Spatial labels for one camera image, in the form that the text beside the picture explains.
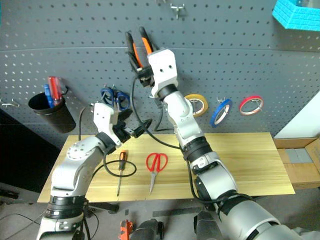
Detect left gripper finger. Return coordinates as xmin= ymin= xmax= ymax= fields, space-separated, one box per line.
xmin=133 ymin=118 xmax=154 ymax=139
xmin=115 ymin=109 xmax=133 ymax=124

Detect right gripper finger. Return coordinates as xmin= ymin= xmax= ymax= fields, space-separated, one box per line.
xmin=127 ymin=50 xmax=144 ymax=72

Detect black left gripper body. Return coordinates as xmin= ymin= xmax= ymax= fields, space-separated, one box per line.
xmin=112 ymin=119 xmax=141 ymax=145

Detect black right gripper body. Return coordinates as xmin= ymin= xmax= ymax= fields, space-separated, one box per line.
xmin=136 ymin=65 xmax=156 ymax=89

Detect orange and black pliers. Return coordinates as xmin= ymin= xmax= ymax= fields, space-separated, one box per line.
xmin=124 ymin=26 xmax=159 ymax=73

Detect yellow tape roll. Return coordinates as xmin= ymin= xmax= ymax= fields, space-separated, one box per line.
xmin=184 ymin=93 xmax=209 ymax=118

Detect blue tape roll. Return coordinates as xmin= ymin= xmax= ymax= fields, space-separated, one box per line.
xmin=209 ymin=98 xmax=233 ymax=129

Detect grey metal pegboard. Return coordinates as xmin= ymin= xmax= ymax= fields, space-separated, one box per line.
xmin=0 ymin=0 xmax=320 ymax=151

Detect red tape roll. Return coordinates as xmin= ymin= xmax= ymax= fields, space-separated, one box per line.
xmin=239 ymin=94 xmax=264 ymax=116

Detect orange and black screwdriver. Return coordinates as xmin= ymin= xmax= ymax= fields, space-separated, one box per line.
xmin=116 ymin=149 xmax=129 ymax=197

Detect black plastic cup holder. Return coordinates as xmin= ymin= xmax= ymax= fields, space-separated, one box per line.
xmin=27 ymin=91 xmax=77 ymax=134

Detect orange and black tool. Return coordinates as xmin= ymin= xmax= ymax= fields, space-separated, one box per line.
xmin=119 ymin=219 xmax=133 ymax=240

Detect light wooden table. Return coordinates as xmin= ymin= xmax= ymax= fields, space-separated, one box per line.
xmin=36 ymin=132 xmax=296 ymax=203

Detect dark rounded shape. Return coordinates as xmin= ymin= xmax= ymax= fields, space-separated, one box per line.
xmin=129 ymin=218 xmax=165 ymax=240

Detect white panel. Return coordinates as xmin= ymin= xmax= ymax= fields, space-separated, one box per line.
xmin=273 ymin=89 xmax=320 ymax=140

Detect cyan foam block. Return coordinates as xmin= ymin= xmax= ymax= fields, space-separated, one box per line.
xmin=271 ymin=0 xmax=320 ymax=31

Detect brown cardboard box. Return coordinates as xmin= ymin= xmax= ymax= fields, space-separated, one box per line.
xmin=273 ymin=136 xmax=320 ymax=191

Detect blue handled scissors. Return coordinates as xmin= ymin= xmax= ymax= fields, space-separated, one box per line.
xmin=100 ymin=86 xmax=131 ymax=112

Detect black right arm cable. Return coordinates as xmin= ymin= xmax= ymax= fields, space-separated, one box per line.
xmin=130 ymin=74 xmax=183 ymax=151

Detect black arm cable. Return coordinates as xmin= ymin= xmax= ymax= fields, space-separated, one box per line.
xmin=130 ymin=74 xmax=183 ymax=151
xmin=77 ymin=103 xmax=138 ymax=178

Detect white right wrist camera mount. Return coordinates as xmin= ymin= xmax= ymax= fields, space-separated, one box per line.
xmin=146 ymin=48 xmax=180 ymax=97

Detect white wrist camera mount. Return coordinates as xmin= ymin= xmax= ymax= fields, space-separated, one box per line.
xmin=92 ymin=101 xmax=123 ymax=148
xmin=146 ymin=48 xmax=180 ymax=97

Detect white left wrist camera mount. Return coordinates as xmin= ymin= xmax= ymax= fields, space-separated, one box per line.
xmin=92 ymin=101 xmax=123 ymax=148

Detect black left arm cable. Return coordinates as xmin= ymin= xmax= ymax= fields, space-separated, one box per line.
xmin=77 ymin=103 xmax=138 ymax=178

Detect red handled scissors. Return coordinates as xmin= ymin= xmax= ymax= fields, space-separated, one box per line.
xmin=145 ymin=152 xmax=169 ymax=196

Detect blue handled screwdriver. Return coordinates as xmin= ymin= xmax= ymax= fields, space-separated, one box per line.
xmin=43 ymin=84 xmax=55 ymax=109

